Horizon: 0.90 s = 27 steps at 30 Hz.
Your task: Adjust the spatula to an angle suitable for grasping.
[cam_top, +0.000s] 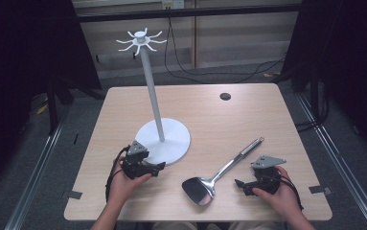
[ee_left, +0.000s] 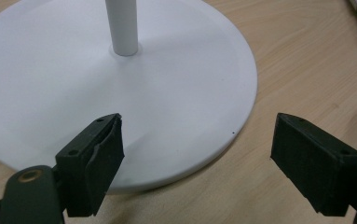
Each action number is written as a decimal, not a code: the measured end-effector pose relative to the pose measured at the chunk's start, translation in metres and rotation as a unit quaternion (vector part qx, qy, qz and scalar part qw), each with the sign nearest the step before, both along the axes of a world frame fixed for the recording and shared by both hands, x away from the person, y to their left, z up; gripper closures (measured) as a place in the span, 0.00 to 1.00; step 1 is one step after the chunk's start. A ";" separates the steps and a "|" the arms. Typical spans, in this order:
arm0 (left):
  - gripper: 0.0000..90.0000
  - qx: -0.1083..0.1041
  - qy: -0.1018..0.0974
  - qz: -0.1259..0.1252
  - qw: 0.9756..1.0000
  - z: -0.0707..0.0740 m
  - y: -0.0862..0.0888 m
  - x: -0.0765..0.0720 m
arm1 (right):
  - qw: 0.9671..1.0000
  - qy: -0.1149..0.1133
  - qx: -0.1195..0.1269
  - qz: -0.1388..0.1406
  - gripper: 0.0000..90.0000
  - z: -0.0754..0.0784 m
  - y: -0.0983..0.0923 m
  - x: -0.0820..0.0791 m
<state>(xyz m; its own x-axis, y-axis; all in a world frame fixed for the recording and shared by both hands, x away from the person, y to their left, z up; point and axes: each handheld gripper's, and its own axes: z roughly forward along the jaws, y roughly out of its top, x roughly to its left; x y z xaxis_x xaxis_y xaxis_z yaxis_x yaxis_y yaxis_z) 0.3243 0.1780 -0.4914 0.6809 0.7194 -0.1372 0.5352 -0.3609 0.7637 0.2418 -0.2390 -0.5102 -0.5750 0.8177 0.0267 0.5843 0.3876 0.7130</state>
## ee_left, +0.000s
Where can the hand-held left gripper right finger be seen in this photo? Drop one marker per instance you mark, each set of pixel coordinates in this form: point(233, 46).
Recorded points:
point(316, 161)

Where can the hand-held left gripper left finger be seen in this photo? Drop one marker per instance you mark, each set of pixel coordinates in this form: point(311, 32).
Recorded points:
point(95, 161)

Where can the white round stand base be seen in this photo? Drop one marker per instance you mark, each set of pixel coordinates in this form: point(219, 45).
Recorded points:
point(73, 87)

